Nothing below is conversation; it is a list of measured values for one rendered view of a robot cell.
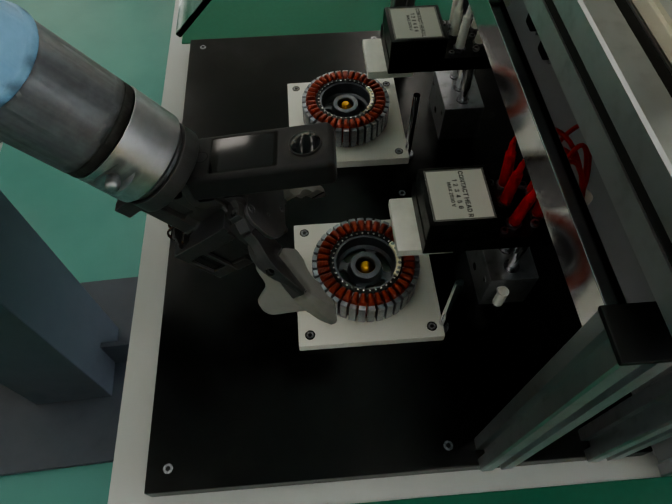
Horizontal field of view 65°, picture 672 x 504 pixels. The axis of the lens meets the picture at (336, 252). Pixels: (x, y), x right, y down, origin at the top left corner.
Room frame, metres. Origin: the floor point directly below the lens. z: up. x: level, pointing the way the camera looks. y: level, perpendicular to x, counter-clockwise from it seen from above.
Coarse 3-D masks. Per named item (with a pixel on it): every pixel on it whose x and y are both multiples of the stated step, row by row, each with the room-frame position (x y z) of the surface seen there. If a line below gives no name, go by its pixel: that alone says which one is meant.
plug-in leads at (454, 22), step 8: (456, 0) 0.56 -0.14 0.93; (504, 0) 0.55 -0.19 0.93; (456, 8) 0.53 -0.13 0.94; (456, 16) 0.53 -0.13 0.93; (464, 16) 0.52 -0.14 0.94; (448, 24) 0.56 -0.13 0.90; (456, 24) 0.53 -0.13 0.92; (464, 24) 0.51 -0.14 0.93; (472, 24) 0.55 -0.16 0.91; (448, 32) 0.54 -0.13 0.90; (456, 32) 0.53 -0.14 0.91; (464, 32) 0.51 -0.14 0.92; (456, 40) 0.51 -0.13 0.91; (464, 40) 0.51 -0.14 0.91; (480, 40) 0.52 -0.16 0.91; (456, 48) 0.51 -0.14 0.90; (464, 48) 0.51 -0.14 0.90
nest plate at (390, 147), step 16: (384, 80) 0.60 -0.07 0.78; (288, 96) 0.57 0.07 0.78; (384, 128) 0.51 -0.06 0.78; (400, 128) 0.51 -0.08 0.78; (368, 144) 0.48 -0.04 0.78; (384, 144) 0.48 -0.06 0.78; (400, 144) 0.48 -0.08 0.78; (352, 160) 0.45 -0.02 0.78; (368, 160) 0.45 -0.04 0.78; (384, 160) 0.45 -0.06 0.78; (400, 160) 0.45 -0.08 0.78
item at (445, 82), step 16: (448, 80) 0.55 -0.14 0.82; (432, 96) 0.56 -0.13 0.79; (448, 96) 0.52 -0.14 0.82; (480, 96) 0.52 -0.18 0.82; (432, 112) 0.54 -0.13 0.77; (448, 112) 0.50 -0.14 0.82; (464, 112) 0.50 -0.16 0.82; (480, 112) 0.50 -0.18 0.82; (448, 128) 0.50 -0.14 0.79; (464, 128) 0.50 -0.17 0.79
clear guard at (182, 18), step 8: (184, 0) 0.42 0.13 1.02; (192, 0) 0.41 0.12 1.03; (200, 0) 0.39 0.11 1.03; (208, 0) 0.39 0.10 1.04; (184, 8) 0.41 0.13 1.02; (192, 8) 0.40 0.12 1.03; (200, 8) 0.39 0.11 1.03; (184, 16) 0.40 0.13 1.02; (192, 16) 0.39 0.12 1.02; (184, 24) 0.39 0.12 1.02; (176, 32) 0.39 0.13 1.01; (184, 32) 0.39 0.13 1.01
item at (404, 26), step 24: (384, 24) 0.55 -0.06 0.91; (408, 24) 0.53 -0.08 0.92; (432, 24) 0.53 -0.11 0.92; (384, 48) 0.53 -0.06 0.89; (408, 48) 0.50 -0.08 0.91; (432, 48) 0.50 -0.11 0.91; (480, 48) 0.52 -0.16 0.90; (384, 72) 0.50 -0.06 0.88; (408, 72) 0.49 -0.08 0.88; (456, 72) 0.55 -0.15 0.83
